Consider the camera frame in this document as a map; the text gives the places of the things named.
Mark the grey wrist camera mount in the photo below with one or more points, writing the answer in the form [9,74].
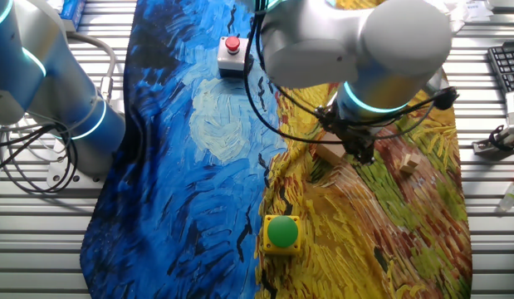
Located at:
[446,98]

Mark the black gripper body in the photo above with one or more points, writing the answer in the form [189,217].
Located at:
[358,135]

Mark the painted blue yellow mat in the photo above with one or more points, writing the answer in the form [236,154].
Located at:
[198,166]

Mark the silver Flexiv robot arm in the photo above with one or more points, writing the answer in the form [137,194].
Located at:
[364,41]

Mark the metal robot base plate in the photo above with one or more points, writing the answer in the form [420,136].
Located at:
[57,176]

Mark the black keyboard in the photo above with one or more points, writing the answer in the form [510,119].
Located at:
[507,62]

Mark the clear tube orange cap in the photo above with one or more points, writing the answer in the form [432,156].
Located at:
[510,195]

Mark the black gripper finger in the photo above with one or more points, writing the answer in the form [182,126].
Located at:
[363,153]
[332,128]

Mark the small wooden block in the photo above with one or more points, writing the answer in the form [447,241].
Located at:
[410,163]

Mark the red button grey box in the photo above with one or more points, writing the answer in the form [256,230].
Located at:
[233,58]

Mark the large wooden block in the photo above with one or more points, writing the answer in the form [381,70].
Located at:
[329,151]

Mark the blue tissue box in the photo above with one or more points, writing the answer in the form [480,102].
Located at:
[71,12]

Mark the white paper sheet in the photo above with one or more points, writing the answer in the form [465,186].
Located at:
[474,8]

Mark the green button yellow box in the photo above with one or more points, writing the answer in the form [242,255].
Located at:
[282,232]

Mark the small camera on bracket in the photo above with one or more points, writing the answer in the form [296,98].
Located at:
[489,147]

